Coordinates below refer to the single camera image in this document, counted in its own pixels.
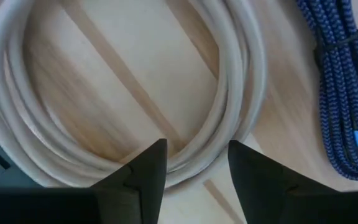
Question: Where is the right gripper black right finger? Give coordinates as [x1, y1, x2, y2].
[227, 139, 341, 224]

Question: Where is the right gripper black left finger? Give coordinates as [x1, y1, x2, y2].
[90, 138, 168, 224]

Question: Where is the blue braided cable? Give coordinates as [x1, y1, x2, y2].
[295, 0, 358, 182]

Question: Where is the white USB cable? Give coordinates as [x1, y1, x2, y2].
[0, 0, 269, 189]

